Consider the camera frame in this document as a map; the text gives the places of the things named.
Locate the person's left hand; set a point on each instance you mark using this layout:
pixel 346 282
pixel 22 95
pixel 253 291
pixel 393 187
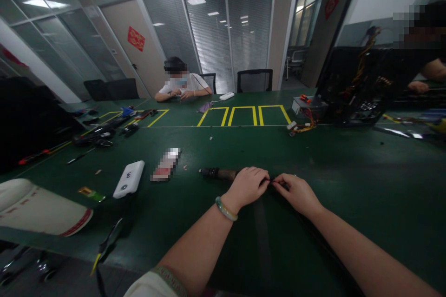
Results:
pixel 245 185

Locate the person's right hand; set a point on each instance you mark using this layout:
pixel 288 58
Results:
pixel 301 196

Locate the person's left fingers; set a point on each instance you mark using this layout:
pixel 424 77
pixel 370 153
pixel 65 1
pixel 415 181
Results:
pixel 261 176

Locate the dark cylindrical tool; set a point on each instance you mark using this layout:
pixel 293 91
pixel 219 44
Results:
pixel 219 173

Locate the grey power supply unit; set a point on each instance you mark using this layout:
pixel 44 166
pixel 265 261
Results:
pixel 308 105

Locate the white power strip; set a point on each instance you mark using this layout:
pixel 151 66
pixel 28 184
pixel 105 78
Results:
pixel 226 96

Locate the purple circuit board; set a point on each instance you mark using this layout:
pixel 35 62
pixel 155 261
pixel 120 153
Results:
pixel 205 107

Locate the black mesh office chair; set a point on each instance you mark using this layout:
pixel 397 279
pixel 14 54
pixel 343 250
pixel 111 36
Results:
pixel 254 81
pixel 209 82

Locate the red and white flat packet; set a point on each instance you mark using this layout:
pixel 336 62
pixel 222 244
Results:
pixel 165 166

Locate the yellow tape rectangle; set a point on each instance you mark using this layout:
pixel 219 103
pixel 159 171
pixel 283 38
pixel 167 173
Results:
pixel 158 119

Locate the white office chair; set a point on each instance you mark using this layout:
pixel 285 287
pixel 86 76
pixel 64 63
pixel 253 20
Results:
pixel 296 63

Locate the open black computer case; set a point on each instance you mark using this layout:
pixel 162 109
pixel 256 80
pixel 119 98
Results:
pixel 352 81

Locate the white power bank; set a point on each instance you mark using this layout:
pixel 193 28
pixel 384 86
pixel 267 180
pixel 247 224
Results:
pixel 129 179

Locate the black metal bar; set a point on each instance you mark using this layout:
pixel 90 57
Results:
pixel 397 132

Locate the blue plastic part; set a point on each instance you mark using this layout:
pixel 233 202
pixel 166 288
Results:
pixel 128 111

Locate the pile of black tools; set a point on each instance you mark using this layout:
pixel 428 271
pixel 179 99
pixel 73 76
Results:
pixel 95 136

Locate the yellow and green flat part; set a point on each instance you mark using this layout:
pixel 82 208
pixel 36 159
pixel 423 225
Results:
pixel 91 194

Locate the black pen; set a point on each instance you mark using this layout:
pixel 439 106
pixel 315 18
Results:
pixel 81 157

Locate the red diamond door decoration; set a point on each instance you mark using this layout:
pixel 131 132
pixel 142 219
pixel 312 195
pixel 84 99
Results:
pixel 332 3
pixel 136 39

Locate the white cloth bag red print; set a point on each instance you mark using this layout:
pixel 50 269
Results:
pixel 38 206

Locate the office chair base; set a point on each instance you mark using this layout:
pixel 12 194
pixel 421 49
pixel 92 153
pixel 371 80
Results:
pixel 28 265

